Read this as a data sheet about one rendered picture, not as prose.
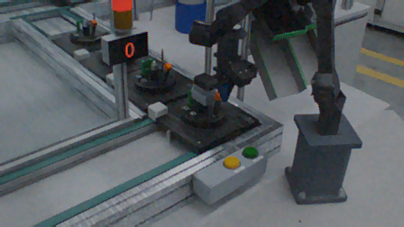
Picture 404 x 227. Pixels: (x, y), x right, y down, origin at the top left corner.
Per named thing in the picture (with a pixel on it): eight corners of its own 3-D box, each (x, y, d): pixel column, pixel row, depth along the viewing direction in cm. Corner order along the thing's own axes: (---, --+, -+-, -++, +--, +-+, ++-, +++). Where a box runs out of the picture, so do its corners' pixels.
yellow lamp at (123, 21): (136, 27, 113) (135, 9, 111) (120, 31, 110) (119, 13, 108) (126, 22, 116) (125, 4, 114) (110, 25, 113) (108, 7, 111)
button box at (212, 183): (265, 172, 121) (268, 154, 118) (209, 205, 108) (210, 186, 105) (248, 159, 126) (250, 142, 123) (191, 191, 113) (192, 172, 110)
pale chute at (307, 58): (325, 80, 154) (334, 76, 150) (298, 88, 147) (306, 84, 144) (297, 10, 158) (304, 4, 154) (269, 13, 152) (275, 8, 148)
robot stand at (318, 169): (347, 202, 118) (363, 143, 108) (297, 204, 116) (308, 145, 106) (330, 168, 131) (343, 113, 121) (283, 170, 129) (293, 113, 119)
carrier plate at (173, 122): (258, 124, 133) (259, 119, 132) (197, 154, 118) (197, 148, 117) (206, 94, 148) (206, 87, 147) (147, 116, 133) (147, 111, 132)
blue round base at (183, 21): (211, 30, 223) (213, 2, 216) (188, 37, 214) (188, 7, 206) (192, 22, 233) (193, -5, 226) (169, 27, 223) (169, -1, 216)
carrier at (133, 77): (204, 92, 149) (205, 59, 142) (144, 114, 134) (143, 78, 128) (162, 67, 163) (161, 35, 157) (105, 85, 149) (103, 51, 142)
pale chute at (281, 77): (299, 92, 145) (307, 88, 141) (269, 102, 138) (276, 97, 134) (270, 17, 149) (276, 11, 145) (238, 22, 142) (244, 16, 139)
